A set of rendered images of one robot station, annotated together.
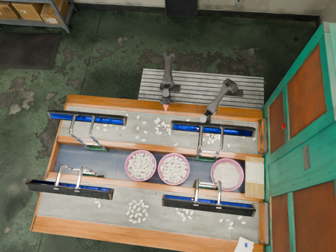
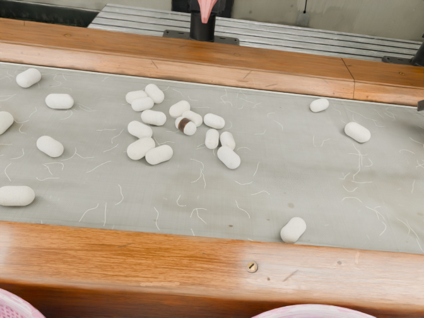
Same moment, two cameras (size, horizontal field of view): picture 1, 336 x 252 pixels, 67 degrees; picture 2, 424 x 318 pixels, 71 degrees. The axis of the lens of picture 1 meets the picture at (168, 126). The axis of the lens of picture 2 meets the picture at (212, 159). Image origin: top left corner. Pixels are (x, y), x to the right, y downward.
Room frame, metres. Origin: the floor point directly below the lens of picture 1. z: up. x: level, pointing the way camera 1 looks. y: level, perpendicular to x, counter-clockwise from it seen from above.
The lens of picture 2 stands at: (0.49, 0.10, 1.01)
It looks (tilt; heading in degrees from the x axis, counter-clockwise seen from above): 45 degrees down; 341
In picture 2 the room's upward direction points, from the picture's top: 9 degrees clockwise
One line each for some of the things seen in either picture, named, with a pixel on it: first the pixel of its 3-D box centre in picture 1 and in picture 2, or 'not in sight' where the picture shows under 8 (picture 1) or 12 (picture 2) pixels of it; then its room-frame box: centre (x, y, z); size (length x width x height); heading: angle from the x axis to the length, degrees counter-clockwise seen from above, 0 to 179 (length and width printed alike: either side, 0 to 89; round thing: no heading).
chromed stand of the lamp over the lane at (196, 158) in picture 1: (208, 144); not in sight; (0.55, -0.30, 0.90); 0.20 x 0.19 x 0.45; 76
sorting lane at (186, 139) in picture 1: (159, 130); (156, 145); (0.79, 0.08, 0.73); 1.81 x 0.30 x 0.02; 76
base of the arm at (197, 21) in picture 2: (169, 85); (202, 27); (1.23, -0.07, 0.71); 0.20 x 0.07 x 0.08; 75
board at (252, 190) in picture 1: (254, 177); not in sight; (0.26, -0.63, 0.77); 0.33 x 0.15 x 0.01; 166
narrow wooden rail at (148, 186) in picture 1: (152, 187); not in sight; (0.30, 0.20, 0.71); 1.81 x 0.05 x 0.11; 76
